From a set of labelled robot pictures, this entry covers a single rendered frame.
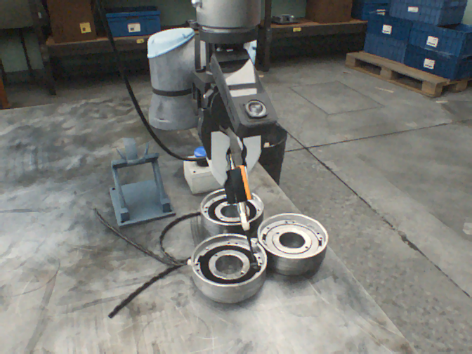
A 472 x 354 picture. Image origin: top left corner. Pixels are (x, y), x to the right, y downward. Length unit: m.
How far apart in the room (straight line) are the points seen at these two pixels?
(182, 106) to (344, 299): 0.64
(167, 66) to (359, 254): 1.26
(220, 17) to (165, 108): 0.58
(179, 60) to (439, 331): 1.31
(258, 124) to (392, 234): 1.68
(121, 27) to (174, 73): 3.04
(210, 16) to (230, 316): 0.37
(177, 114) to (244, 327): 0.63
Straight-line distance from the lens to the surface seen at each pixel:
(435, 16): 4.23
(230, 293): 0.53
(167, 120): 1.02
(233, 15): 0.46
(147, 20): 4.02
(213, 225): 0.62
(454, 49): 4.10
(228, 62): 0.47
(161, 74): 1.00
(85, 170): 0.89
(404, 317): 1.69
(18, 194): 0.86
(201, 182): 0.75
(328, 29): 4.62
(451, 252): 2.06
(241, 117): 0.42
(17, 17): 4.28
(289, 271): 0.59
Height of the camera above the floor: 1.22
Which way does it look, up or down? 31 degrees down
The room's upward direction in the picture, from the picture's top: straight up
